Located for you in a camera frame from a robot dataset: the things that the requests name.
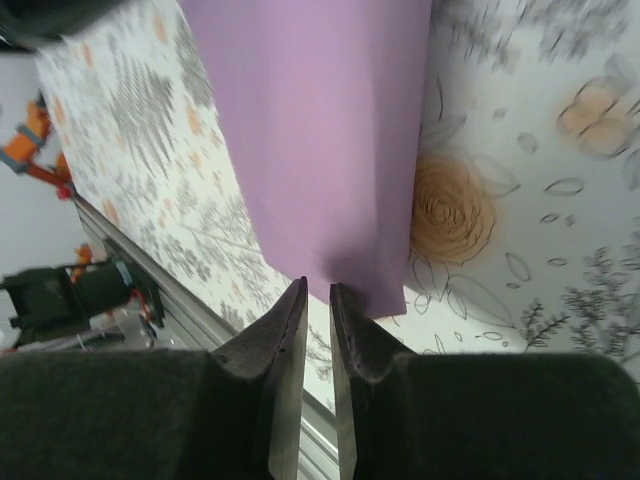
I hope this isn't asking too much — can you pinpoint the floral print tablecloth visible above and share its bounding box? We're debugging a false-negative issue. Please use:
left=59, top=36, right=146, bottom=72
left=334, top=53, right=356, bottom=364
left=32, top=0, right=640, bottom=416

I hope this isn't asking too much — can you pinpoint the aluminium rail bed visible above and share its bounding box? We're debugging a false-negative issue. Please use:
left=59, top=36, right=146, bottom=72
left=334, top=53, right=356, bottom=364
left=73, top=193, right=346, bottom=480

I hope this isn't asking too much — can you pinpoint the purple and pink wrapping paper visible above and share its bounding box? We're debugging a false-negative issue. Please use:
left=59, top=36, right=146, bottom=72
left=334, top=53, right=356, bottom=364
left=177, top=0, right=434, bottom=319

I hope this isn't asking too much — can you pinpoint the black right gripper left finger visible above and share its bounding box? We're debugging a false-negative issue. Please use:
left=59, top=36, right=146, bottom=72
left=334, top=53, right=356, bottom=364
left=0, top=276, right=310, bottom=480

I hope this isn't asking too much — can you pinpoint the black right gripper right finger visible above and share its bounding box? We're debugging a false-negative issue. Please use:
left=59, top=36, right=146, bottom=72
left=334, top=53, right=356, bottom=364
left=328, top=282, right=640, bottom=480

